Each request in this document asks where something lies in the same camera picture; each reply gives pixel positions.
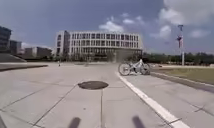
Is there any low distant building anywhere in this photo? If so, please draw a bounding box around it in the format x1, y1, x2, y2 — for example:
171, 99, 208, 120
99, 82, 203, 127
23, 46, 54, 60

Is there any robot's own part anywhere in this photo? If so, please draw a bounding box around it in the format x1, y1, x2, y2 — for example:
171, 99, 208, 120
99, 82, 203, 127
67, 116, 82, 128
131, 115, 146, 128

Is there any dark raised platform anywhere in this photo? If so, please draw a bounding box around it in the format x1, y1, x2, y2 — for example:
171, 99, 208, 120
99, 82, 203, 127
0, 53, 49, 72

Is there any dark glass building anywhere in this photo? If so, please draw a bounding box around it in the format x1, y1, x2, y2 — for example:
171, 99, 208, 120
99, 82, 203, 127
0, 23, 23, 56

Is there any white bicycle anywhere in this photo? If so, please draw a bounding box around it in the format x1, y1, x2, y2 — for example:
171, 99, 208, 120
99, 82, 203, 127
117, 58, 152, 77

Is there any dark round manhole cover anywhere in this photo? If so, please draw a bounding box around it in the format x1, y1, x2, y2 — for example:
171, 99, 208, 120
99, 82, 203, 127
77, 80, 110, 91

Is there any row of trees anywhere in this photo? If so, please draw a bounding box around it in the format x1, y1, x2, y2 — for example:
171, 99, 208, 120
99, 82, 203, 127
141, 51, 214, 66

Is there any grass patch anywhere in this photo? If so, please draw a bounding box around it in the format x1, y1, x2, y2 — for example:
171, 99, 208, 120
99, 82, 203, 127
158, 67, 214, 86

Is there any large white building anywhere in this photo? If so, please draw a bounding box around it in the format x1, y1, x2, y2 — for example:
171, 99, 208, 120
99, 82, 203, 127
55, 30, 144, 63

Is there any dark kerb strip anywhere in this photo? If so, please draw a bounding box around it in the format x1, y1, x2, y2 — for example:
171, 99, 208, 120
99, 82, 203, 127
150, 71, 214, 96

